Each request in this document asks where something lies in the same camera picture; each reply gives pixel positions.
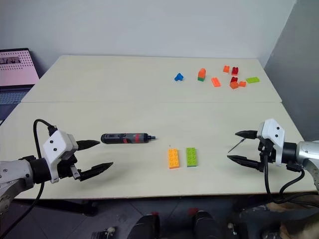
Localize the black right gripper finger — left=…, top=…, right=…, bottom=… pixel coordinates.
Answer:
left=226, top=155, right=265, bottom=173
left=234, top=129, right=259, bottom=139

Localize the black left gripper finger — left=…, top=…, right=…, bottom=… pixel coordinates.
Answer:
left=79, top=162, right=114, bottom=181
left=75, top=139, right=101, bottom=151

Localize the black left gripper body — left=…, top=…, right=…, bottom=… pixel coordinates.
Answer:
left=57, top=152, right=83, bottom=181

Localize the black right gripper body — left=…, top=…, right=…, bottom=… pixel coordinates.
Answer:
left=257, top=138, right=278, bottom=173

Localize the thin dark metal needle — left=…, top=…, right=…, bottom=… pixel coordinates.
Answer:
left=227, top=139, right=245, bottom=153

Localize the black red electric screwdriver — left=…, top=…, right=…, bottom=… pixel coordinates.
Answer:
left=100, top=132, right=157, bottom=145

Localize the black table base bar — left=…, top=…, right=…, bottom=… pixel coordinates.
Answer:
left=11, top=198, right=98, bottom=217

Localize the green eight-stud toy brick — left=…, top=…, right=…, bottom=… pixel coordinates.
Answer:
left=185, top=147, right=200, bottom=168

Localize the small dark metal fitting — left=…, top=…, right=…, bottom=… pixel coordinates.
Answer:
left=91, top=226, right=118, bottom=239

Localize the brown grey floor clutter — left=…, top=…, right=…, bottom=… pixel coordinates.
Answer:
left=235, top=199, right=319, bottom=239

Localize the orange eight-stud toy brick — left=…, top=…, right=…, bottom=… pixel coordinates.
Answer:
left=167, top=148, right=181, bottom=170

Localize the open laptop with pink screen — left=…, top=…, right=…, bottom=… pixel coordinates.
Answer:
left=0, top=47, right=41, bottom=125

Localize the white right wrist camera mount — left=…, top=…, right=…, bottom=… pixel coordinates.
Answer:
left=256, top=119, right=286, bottom=167

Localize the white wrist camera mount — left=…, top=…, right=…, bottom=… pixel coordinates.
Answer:
left=41, top=131, right=79, bottom=184
left=256, top=119, right=286, bottom=167

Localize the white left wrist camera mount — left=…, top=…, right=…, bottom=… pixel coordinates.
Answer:
left=41, top=131, right=79, bottom=184

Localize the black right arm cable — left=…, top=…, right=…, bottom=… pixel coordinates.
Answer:
left=263, top=146, right=319, bottom=208

